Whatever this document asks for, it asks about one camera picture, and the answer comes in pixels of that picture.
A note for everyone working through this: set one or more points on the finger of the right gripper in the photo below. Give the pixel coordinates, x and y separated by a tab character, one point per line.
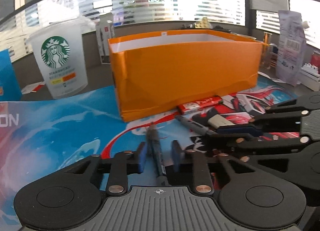
252	129
220	141

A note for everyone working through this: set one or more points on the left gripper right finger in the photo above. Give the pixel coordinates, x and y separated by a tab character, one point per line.
184	161

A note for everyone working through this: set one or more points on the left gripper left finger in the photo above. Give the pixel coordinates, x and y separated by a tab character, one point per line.
135	160

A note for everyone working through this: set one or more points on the beige lighter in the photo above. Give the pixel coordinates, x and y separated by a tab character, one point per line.
217	121

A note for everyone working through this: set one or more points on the dark grey pen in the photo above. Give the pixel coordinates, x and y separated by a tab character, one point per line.
194	126

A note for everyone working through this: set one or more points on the black grey pen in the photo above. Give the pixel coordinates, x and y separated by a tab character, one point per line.
154	147

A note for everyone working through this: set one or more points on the red snack bar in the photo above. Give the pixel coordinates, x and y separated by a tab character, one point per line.
198	105

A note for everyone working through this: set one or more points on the white box at right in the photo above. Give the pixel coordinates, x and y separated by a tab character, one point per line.
309	76

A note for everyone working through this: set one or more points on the orange cardboard box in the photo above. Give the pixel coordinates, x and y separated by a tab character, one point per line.
157	71

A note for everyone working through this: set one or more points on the white printed plastic pouch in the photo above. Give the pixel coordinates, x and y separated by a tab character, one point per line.
291	47

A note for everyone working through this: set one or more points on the colourful desk mat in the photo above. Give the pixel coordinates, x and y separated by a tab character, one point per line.
41	137

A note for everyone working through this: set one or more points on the red white paper slip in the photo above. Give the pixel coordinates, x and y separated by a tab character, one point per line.
32	88

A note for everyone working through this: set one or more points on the grey pen packaging box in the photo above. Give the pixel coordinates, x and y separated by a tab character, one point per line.
104	31

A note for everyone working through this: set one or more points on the Starbucks plastic cup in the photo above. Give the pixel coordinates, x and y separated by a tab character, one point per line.
58	50

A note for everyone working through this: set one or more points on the blue paper bag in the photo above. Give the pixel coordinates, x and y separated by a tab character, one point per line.
10	89

